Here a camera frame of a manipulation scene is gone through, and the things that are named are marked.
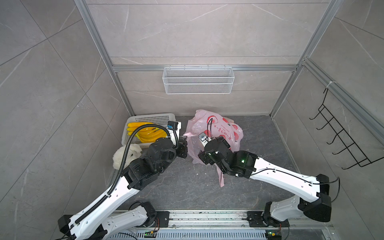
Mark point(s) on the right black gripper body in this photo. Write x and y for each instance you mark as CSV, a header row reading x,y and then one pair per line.
x,y
203,156

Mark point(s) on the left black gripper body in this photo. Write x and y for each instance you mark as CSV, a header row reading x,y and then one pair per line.
x,y
172,153

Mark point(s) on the orange yellow banana bunch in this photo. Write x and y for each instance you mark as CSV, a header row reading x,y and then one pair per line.
x,y
146,135

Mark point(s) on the pink strawberry plastic bag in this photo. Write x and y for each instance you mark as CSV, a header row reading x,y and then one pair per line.
x,y
198,124

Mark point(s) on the pink plastic bag front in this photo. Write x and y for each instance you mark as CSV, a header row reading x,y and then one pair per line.
x,y
219,121

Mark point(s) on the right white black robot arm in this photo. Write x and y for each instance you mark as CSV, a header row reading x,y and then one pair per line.
x,y
310,194

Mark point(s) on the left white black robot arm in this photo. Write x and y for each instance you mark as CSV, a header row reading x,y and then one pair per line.
x,y
97,221

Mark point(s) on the white plush toy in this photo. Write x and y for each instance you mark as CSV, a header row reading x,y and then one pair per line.
x,y
135,151

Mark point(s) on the white plastic basket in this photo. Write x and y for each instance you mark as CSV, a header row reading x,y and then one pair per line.
x,y
159,119

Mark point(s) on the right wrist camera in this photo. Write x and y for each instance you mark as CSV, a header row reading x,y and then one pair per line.
x,y
204,137

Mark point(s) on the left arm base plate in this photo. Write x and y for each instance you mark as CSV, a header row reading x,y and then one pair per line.
x,y
161,220

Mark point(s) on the white wire mesh shelf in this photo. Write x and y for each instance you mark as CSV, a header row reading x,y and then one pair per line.
x,y
198,80

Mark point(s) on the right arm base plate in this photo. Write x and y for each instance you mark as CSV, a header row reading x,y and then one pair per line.
x,y
255,219

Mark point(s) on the aluminium mounting rail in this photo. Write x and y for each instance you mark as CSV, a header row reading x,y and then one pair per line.
x,y
227,225

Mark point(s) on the black wire hook rack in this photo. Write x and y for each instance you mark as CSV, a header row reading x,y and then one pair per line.
x,y
340,134

